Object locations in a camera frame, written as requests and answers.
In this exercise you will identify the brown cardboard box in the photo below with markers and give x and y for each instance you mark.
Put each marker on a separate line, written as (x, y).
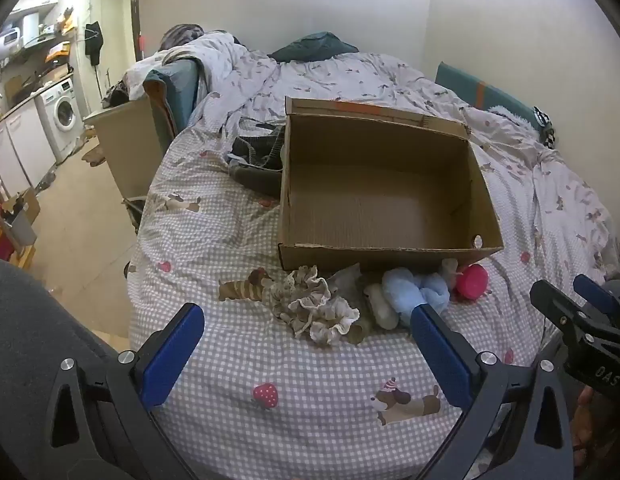
(385, 190)

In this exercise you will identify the white fluffy sock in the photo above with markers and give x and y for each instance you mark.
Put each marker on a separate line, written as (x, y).
(449, 271)

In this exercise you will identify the dark clothes pile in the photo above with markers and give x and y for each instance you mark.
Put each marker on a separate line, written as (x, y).
(257, 157)

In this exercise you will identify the checked duvet with dog print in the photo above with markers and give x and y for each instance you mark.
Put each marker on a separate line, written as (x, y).
(270, 410)

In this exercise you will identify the flat cardboard sheet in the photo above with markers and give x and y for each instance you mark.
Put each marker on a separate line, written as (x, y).
(127, 147)

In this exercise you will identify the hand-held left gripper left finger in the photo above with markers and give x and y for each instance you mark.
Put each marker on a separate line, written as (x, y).
(172, 355)

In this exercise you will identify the dark teal pillow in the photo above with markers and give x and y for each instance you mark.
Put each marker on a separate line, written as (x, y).
(315, 46)

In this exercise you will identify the grey striped blanket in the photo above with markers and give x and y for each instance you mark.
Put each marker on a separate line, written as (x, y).
(182, 37)

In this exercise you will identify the grey beige sock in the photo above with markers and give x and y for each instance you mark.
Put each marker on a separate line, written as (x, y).
(347, 285)

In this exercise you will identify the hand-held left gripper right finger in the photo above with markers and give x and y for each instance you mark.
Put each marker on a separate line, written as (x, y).
(440, 355)

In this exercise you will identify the black and white checkered cloth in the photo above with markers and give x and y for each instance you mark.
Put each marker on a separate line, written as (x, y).
(545, 127)

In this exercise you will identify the person's right hand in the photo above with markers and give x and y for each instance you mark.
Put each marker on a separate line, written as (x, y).
(585, 415)

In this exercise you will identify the light blue plush sock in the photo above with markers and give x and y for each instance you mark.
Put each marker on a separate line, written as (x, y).
(407, 292)

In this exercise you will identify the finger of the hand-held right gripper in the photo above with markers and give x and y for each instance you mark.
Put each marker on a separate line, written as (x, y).
(592, 291)
(555, 305)

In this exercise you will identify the black hanging bag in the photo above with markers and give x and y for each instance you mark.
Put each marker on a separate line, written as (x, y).
(93, 42)

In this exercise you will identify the grey bin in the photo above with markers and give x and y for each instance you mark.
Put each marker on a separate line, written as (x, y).
(22, 230)

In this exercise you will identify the white kitchen cabinet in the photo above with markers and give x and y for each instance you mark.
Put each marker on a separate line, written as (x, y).
(14, 152)

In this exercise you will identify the white frilly scrunchie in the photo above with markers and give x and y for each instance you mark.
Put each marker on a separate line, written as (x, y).
(322, 317)

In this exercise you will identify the teal bed headboard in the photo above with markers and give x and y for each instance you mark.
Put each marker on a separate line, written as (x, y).
(172, 95)

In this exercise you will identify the teal cushion with orange stripe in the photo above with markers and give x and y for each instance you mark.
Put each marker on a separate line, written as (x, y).
(480, 91)

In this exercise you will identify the beige patterned frilly scrunchie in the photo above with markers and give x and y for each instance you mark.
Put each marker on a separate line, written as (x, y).
(295, 287)

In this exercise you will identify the white washing machine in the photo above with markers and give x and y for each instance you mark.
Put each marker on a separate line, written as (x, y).
(59, 115)

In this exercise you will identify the pink ball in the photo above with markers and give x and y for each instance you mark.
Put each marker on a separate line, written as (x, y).
(472, 282)

